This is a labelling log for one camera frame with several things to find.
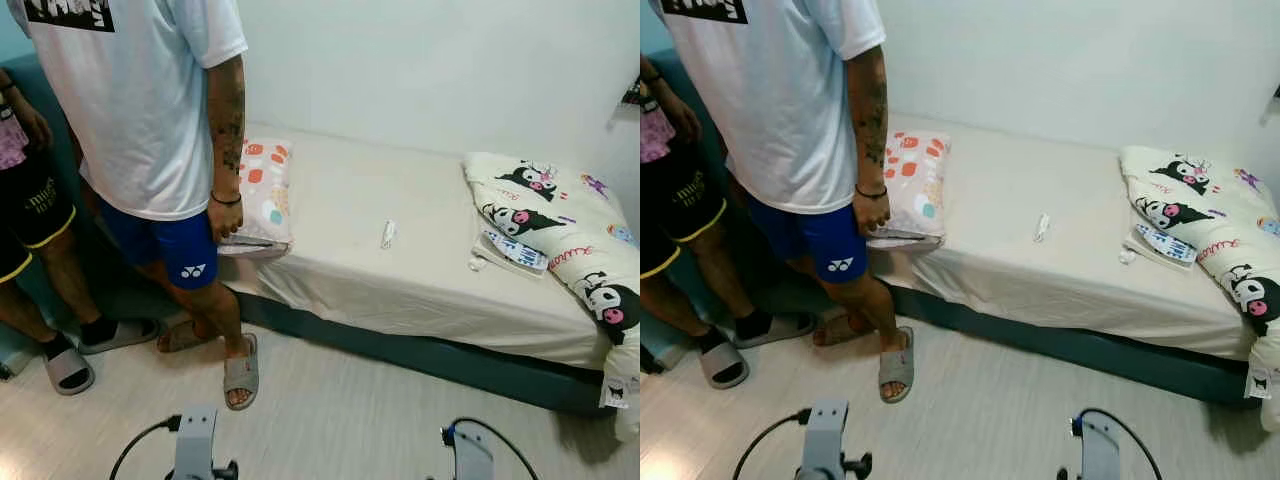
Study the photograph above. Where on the person in black shorts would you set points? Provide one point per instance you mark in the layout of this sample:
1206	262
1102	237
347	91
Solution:
680	200
35	205

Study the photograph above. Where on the small white tube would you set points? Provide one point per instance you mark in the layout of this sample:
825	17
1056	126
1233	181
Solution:
388	234
1041	227

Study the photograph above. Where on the cream cartoon print blanket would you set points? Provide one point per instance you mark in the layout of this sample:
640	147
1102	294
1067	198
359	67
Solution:
560	230
1215	225

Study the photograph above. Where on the small white paper scrap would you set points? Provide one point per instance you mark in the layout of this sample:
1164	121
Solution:
1127	256
478	265

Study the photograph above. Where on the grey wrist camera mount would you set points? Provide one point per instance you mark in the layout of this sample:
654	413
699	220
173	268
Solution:
1100	450
825	440
195	440
470	455

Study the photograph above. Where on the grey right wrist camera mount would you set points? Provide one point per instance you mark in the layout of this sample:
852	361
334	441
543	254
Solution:
1100	450
470	455

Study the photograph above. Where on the mattress with cream sheet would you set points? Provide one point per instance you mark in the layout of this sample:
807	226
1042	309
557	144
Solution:
400	290
1050	280

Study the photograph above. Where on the person in white T-shirt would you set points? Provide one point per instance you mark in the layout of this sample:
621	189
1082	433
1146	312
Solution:
140	100
780	100

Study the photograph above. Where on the white and blue book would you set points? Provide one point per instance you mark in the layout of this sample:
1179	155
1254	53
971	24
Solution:
1165	245
515	255

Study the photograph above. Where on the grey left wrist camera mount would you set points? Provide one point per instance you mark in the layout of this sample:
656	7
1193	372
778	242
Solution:
825	440
195	440

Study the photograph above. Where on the pink pillow with orange spots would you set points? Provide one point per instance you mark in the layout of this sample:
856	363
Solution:
265	190
915	185

